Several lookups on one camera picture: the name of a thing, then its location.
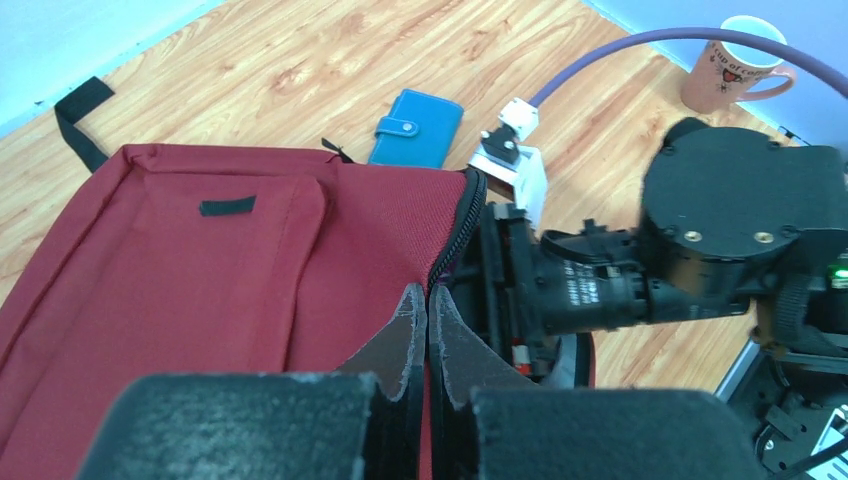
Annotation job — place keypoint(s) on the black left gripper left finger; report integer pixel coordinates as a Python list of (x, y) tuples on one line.
[(361, 421)]

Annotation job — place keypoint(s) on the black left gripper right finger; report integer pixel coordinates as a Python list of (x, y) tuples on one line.
[(489, 422)]

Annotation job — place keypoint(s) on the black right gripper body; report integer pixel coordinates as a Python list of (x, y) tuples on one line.
[(535, 299)]

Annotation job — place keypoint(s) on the red backpack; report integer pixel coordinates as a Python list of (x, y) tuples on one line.
[(201, 260)]

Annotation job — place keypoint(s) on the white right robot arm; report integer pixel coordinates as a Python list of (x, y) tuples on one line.
[(727, 218)]

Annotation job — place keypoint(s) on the blue snap wallet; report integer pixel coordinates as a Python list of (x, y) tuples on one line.
[(417, 132)]

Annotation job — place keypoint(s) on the orange white mug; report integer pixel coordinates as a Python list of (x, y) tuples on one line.
[(727, 73)]

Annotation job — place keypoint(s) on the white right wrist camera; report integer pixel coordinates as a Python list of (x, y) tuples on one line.
[(514, 170)]

